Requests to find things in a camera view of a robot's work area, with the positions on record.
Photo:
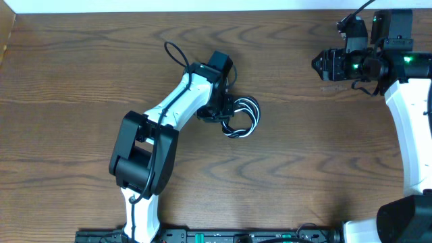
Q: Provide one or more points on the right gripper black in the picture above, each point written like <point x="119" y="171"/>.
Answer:
<point x="331" y="65"/>

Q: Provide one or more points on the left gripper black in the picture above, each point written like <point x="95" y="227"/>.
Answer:
<point x="209" y="113"/>

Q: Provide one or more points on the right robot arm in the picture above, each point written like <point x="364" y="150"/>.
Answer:
<point x="386" y="55"/>

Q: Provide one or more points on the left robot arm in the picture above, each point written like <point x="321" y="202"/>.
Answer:
<point x="145" y="150"/>

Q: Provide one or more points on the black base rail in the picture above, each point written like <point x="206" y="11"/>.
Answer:
<point x="190" y="236"/>

